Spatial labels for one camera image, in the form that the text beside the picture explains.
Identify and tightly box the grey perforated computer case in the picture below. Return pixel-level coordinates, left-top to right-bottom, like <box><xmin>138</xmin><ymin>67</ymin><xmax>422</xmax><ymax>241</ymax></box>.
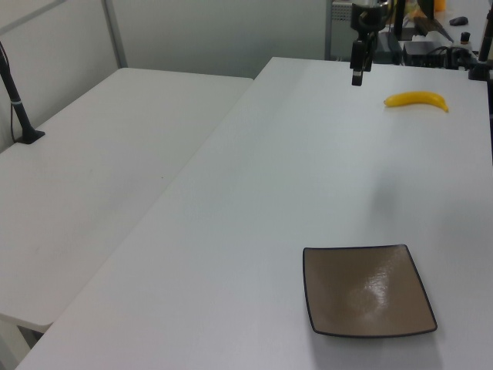
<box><xmin>328</xmin><ymin>0</ymin><xmax>354</xmax><ymax>61</ymax></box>

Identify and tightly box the black electronics box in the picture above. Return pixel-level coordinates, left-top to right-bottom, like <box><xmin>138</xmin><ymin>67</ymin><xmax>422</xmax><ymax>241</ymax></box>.
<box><xmin>402</xmin><ymin>39</ymin><xmax>451</xmax><ymax>68</ymax></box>

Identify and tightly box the black clamp camera stand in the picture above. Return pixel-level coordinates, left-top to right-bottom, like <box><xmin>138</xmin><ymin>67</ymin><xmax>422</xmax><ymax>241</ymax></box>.
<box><xmin>467</xmin><ymin>8</ymin><xmax>493</xmax><ymax>82</ymax></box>

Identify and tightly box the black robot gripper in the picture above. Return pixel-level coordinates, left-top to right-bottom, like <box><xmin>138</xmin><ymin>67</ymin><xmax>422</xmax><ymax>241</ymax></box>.
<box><xmin>350</xmin><ymin>2</ymin><xmax>388</xmax><ymax>87</ymax></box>

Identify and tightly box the square brown ceramic plate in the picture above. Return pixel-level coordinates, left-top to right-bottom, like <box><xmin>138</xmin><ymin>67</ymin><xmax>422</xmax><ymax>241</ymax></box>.
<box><xmin>302</xmin><ymin>243</ymin><xmax>439</xmax><ymax>340</ymax></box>

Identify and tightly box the black camera stand white band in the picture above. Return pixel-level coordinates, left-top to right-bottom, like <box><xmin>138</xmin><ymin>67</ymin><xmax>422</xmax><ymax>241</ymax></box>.
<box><xmin>0</xmin><ymin>40</ymin><xmax>46</xmax><ymax>146</ymax></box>

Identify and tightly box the black power adapter brick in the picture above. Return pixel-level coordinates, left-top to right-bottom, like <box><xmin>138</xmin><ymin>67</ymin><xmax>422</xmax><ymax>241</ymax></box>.
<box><xmin>376</xmin><ymin>32</ymin><xmax>403</xmax><ymax>65</ymax></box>

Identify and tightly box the thin black stand cable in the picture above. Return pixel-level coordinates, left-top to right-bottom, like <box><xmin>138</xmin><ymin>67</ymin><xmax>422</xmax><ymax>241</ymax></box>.
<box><xmin>9</xmin><ymin>103</ymin><xmax>18</xmax><ymax>144</ymax></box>

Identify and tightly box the yellow banana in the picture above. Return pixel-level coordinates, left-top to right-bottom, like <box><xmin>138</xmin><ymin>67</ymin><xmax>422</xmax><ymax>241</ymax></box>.
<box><xmin>383</xmin><ymin>90</ymin><xmax>450</xmax><ymax>113</ymax></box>

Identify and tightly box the black monitor stand pole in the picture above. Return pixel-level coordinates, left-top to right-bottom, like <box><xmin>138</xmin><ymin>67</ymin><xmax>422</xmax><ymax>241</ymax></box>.
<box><xmin>392</xmin><ymin>0</ymin><xmax>407</xmax><ymax>41</ymax></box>

